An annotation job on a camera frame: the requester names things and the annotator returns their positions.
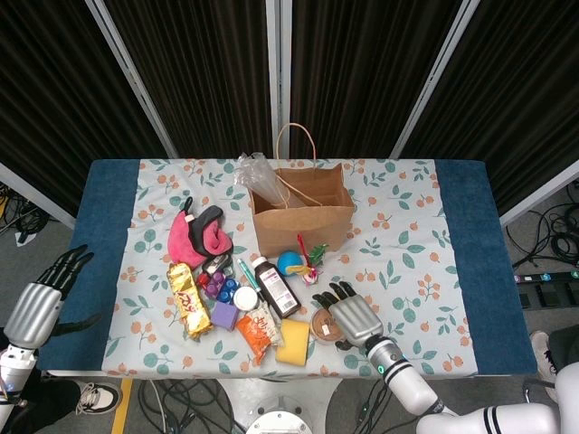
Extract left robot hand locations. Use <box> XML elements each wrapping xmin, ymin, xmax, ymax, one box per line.
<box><xmin>3</xmin><ymin>244</ymin><xmax>103</xmax><ymax>350</ymax></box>

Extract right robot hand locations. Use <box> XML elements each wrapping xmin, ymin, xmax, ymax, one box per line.
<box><xmin>310</xmin><ymin>280</ymin><xmax>386</xmax><ymax>352</ymax></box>

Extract clear tub of rubber bands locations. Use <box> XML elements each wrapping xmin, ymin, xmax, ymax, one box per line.
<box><xmin>310</xmin><ymin>307</ymin><xmax>347</xmax><ymax>345</ymax></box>

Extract purple and blue toy brick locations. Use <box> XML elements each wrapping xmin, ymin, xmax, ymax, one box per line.
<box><xmin>203</xmin><ymin>270</ymin><xmax>241</xmax><ymax>303</ymax></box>

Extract bundle of clear straws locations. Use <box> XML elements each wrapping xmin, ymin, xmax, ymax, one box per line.
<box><xmin>233</xmin><ymin>152</ymin><xmax>290</xmax><ymax>209</ymax></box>

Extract brown paper bag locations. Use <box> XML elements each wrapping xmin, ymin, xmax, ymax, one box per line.
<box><xmin>247</xmin><ymin>123</ymin><xmax>356</xmax><ymax>259</ymax></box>

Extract yellow sponge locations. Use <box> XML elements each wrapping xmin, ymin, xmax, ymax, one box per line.
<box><xmin>274</xmin><ymin>318</ymin><xmax>313</xmax><ymax>365</ymax></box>

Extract brown medicine bottle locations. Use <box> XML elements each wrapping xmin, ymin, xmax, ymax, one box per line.
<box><xmin>252</xmin><ymin>256</ymin><xmax>302</xmax><ymax>321</ymax></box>

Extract black trouser leg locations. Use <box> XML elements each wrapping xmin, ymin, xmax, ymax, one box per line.
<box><xmin>0</xmin><ymin>378</ymin><xmax>82</xmax><ymax>434</ymax></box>

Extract blue ball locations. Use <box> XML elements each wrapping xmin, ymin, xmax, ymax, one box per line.
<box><xmin>276</xmin><ymin>250</ymin><xmax>305</xmax><ymax>277</ymax></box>

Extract white sneaker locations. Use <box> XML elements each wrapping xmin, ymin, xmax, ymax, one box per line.
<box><xmin>74</xmin><ymin>382</ymin><xmax>122</xmax><ymax>416</ymax></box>
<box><xmin>528</xmin><ymin>331</ymin><xmax>562</xmax><ymax>375</ymax></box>

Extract orange snack packet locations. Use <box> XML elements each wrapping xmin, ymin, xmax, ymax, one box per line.
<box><xmin>234</xmin><ymin>303</ymin><xmax>285</xmax><ymax>366</ymax></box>

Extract small clear jar of pins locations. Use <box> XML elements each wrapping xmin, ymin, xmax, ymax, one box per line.
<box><xmin>233</xmin><ymin>286</ymin><xmax>260</xmax><ymax>312</ymax></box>

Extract floral tablecloth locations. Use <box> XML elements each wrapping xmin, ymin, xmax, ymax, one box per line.
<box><xmin>101</xmin><ymin>157</ymin><xmax>479</xmax><ymax>379</ymax></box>

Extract green and white tube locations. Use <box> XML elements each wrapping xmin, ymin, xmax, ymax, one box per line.
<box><xmin>237</xmin><ymin>258</ymin><xmax>262</xmax><ymax>290</ymax></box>

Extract grey round robot cap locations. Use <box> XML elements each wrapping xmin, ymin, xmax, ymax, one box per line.
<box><xmin>247</xmin><ymin>395</ymin><xmax>318</xmax><ymax>434</ymax></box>

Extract yellow floor tape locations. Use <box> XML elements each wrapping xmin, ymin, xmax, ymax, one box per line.
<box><xmin>110</xmin><ymin>378</ymin><xmax>134</xmax><ymax>434</ymax></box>

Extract blue table cover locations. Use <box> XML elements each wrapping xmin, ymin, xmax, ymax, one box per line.
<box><xmin>38</xmin><ymin>157</ymin><xmax>539</xmax><ymax>376</ymax></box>

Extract purple foam cube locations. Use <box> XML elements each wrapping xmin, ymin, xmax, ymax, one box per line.
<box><xmin>210</xmin><ymin>300</ymin><xmax>240</xmax><ymax>333</ymax></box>

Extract black stapler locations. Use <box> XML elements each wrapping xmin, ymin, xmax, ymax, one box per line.
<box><xmin>202</xmin><ymin>253</ymin><xmax>236</xmax><ymax>277</ymax></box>

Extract gold biscuit packet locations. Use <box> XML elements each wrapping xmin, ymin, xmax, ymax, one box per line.
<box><xmin>167</xmin><ymin>261</ymin><xmax>214</xmax><ymax>341</ymax></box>

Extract pink and black plush cloth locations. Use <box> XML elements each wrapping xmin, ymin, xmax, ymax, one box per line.
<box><xmin>166</xmin><ymin>196</ymin><xmax>234</xmax><ymax>268</ymax></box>

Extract black power strip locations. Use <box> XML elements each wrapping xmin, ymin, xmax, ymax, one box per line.
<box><xmin>513</xmin><ymin>269</ymin><xmax>579</xmax><ymax>285</ymax></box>

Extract black floor box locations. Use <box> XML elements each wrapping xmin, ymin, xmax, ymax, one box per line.
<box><xmin>517</xmin><ymin>282</ymin><xmax>579</xmax><ymax>310</ymax></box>

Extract black corrugated divider panel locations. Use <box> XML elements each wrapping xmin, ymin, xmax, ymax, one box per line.
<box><xmin>280</xmin><ymin>0</ymin><xmax>480</xmax><ymax>159</ymax></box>
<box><xmin>391</xmin><ymin>0</ymin><xmax>579</xmax><ymax>227</ymax></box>
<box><xmin>97</xmin><ymin>0</ymin><xmax>284</xmax><ymax>159</ymax></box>
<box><xmin>0</xmin><ymin>0</ymin><xmax>177</xmax><ymax>231</ymax></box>

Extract black floor cable tangle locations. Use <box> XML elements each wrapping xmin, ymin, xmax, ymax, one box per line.
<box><xmin>0</xmin><ymin>184</ymin><xmax>51</xmax><ymax>248</ymax></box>
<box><xmin>138</xmin><ymin>379</ymin><xmax>245</xmax><ymax>434</ymax></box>
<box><xmin>506</xmin><ymin>180</ymin><xmax>579</xmax><ymax>272</ymax></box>

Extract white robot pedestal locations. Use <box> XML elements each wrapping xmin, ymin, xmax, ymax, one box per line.
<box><xmin>212</xmin><ymin>377</ymin><xmax>345</xmax><ymax>434</ymax></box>

